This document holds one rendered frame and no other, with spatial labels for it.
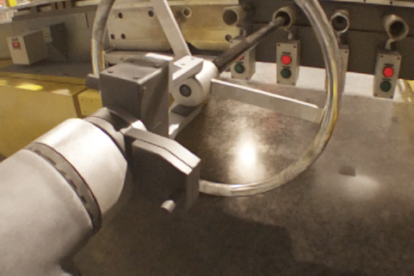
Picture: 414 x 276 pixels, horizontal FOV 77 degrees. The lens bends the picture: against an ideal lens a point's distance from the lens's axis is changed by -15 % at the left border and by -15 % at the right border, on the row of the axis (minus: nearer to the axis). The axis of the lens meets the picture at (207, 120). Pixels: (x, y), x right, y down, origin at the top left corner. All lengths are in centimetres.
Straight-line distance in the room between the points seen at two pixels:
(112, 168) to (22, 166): 7
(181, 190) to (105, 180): 6
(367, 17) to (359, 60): 15
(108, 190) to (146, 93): 9
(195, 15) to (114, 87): 101
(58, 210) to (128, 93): 12
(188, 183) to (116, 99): 10
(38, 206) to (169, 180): 10
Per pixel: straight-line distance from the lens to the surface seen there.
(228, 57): 49
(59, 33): 186
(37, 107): 160
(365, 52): 111
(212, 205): 145
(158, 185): 25
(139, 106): 26
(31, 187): 21
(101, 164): 23
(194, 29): 128
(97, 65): 51
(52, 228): 20
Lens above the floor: 100
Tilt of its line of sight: 28 degrees down
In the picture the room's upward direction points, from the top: 4 degrees counter-clockwise
